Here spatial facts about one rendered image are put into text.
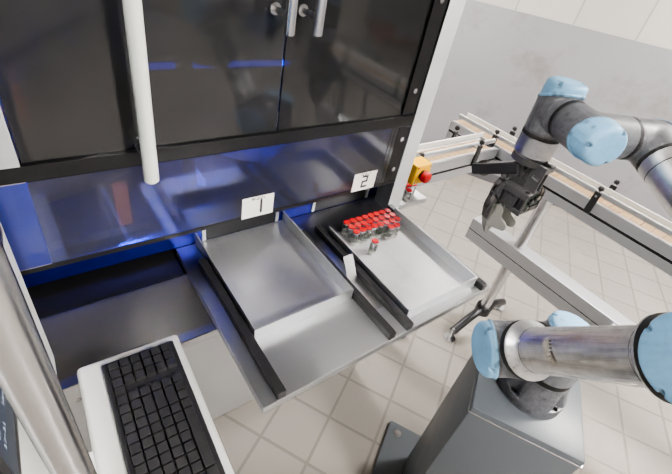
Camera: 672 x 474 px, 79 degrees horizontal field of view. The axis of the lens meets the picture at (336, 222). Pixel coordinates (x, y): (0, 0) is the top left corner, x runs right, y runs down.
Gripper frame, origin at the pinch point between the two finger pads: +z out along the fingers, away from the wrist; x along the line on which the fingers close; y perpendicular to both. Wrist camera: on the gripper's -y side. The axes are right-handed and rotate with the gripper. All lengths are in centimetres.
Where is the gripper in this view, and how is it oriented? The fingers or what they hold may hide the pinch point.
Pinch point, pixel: (485, 225)
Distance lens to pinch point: 103.2
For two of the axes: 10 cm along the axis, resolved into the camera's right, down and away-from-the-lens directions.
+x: 8.0, -2.4, 5.5
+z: -1.7, 7.9, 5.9
